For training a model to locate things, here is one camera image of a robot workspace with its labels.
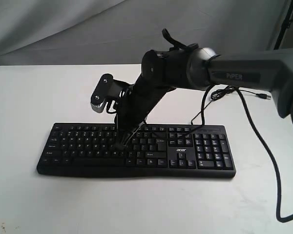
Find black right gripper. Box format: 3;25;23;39
114;75;175;149

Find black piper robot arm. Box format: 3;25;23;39
115;47;293;149

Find black acer keyboard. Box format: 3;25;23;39
37;123;236;179

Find grey backdrop cloth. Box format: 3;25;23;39
0;0;290;65

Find black stand pole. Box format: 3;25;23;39
268;0;293;50

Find black usb cable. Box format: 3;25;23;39
190;85;272;126

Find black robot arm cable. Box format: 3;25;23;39
200;84;293;216

